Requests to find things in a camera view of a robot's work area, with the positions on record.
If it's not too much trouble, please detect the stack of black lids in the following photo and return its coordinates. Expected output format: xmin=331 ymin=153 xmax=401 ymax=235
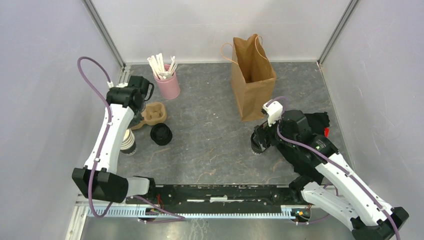
xmin=150 ymin=123 xmax=173 ymax=146

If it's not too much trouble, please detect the black paper coffee cup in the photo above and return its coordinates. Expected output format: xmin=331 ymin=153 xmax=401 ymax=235
xmin=250 ymin=132 xmax=267 ymax=155

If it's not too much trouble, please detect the brown paper bag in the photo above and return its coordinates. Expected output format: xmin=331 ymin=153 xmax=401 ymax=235
xmin=220 ymin=33 xmax=277 ymax=122

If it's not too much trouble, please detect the stack of paper cups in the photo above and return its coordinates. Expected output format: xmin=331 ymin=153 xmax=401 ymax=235
xmin=120 ymin=129 xmax=137 ymax=156

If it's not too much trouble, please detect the pink straw holder cup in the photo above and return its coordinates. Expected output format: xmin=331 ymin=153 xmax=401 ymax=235
xmin=153 ymin=70 xmax=181 ymax=100

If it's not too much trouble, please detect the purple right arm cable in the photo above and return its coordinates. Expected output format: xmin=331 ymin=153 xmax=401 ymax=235
xmin=264 ymin=96 xmax=402 ymax=240

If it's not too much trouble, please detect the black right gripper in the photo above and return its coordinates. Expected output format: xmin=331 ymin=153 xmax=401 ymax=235
xmin=252 ymin=113 xmax=298 ymax=151

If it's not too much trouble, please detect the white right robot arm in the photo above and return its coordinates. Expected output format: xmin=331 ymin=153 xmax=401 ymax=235
xmin=251 ymin=110 xmax=409 ymax=240

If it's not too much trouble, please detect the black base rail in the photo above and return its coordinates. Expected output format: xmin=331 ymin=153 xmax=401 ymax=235
xmin=143 ymin=184 xmax=307 ymax=215

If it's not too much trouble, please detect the brown cardboard cup carrier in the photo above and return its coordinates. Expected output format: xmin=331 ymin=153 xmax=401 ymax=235
xmin=130 ymin=102 xmax=167 ymax=130

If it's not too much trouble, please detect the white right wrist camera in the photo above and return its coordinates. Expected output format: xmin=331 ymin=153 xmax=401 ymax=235
xmin=262 ymin=100 xmax=285 ymax=127

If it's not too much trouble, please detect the red small object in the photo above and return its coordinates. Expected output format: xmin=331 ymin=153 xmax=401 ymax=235
xmin=324 ymin=127 xmax=330 ymax=138

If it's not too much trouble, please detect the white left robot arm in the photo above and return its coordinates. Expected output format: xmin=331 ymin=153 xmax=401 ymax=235
xmin=71 ymin=76 xmax=157 ymax=204

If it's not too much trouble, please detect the aluminium slotted cable duct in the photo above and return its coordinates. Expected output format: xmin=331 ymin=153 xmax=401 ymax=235
xmin=88 ymin=184 xmax=307 ymax=220

